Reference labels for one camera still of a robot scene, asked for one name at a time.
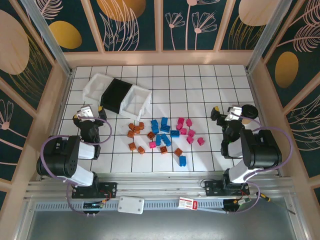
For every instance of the black plastic bin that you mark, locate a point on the black plastic bin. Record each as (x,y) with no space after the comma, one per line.
(116,96)

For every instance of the pink lego brick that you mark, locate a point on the pink lego brick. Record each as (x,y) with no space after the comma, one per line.
(179,126)
(152,144)
(183,131)
(200,141)
(191,132)
(188,122)
(180,121)
(189,139)

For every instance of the white plastic bin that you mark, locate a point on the white plastic bin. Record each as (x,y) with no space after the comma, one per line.
(96,85)
(135,100)

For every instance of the orange lego brick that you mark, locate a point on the orange lego brick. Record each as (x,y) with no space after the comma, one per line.
(163,149)
(131,133)
(141,149)
(151,135)
(141,125)
(137,129)
(131,125)
(132,146)
(178,151)

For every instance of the blue lego brick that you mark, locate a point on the blue lego brick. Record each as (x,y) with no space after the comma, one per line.
(166,140)
(154,123)
(182,161)
(155,129)
(164,121)
(174,133)
(165,128)
(158,140)

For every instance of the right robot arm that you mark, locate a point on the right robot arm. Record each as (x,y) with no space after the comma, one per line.
(262,150)

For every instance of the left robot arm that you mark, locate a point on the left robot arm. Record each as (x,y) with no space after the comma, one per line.
(57,155)

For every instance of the paper coffee cup black lid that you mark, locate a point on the paper coffee cup black lid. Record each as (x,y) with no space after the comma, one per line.
(250,112)

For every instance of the yellow black screwdriver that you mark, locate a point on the yellow black screwdriver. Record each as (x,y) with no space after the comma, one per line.
(265,197)

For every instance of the white plastic box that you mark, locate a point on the white plastic box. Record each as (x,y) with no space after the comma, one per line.
(131,205)

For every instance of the red and white card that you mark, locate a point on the red and white card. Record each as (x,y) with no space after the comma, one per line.
(187,203)

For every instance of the grey metal tray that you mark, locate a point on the grey metal tray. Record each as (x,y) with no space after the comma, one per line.
(160,225)

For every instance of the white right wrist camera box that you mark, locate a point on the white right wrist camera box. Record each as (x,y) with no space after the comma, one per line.
(233,113)

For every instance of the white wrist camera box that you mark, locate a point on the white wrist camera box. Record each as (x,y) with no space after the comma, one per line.
(233,113)
(87,111)

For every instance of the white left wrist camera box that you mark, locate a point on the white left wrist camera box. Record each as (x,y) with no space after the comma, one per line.
(87,111)

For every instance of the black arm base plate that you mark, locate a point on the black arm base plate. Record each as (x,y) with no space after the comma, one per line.
(212,188)
(111,187)

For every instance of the aluminium frame post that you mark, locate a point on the aluminium frame post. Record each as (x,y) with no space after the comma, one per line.
(48,37)
(267,37)

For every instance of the aluminium mounting rail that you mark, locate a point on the aluminium mounting rail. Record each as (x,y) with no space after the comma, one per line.
(160,186)

